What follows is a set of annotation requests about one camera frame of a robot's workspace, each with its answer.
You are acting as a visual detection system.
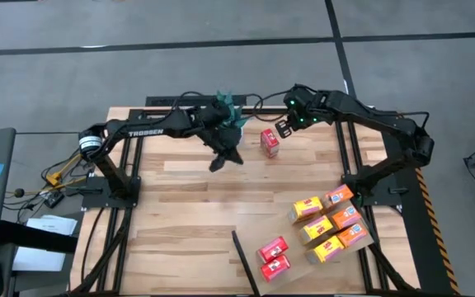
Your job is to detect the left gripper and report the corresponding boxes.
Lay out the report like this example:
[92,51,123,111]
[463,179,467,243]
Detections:
[198,101,245,173]

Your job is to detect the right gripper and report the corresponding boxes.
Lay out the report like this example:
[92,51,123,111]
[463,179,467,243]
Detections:
[275,84,334,139]

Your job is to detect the red Froot Loops cereal box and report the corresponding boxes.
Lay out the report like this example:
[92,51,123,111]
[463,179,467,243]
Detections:
[256,235,289,264]
[260,128,280,159]
[260,254,292,284]

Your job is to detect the yellow Corn Pops cereal box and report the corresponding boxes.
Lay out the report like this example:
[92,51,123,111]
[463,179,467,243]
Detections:
[298,214,335,245]
[287,196,324,225]
[305,235,345,265]

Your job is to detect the orange Frosted Mini-Wheats box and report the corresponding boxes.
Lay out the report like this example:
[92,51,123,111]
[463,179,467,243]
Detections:
[336,223,369,248]
[322,184,355,210]
[330,205,363,231]

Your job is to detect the green plant in white pot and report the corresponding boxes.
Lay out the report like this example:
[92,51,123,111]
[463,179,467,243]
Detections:
[215,90,249,144]

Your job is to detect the black power adapter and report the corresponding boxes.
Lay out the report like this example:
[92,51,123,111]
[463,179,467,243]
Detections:
[43,190,65,210]

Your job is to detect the white paper sheets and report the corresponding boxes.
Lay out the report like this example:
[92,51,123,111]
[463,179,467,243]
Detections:
[12,214,78,273]

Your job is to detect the black mat with hazard stripe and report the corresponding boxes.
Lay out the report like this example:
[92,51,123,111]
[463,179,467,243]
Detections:
[375,110,462,296]

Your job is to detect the black stand bar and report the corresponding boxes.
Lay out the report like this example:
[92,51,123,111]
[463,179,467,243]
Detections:
[0,220,78,255]

